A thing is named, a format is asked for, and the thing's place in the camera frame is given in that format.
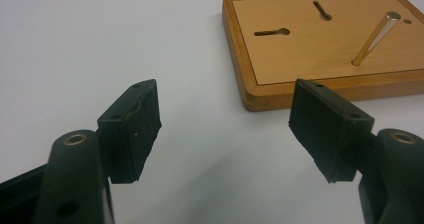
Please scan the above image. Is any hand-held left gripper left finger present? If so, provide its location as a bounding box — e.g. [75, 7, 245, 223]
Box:
[97, 79, 163, 185]

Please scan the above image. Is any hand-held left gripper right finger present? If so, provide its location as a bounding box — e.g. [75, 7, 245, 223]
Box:
[288, 78, 375, 184]

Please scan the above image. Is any metal stand peg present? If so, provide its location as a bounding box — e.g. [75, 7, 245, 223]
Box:
[351, 11, 402, 67]

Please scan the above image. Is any brown wooden box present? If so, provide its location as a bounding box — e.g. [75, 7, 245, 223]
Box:
[221, 0, 424, 112]

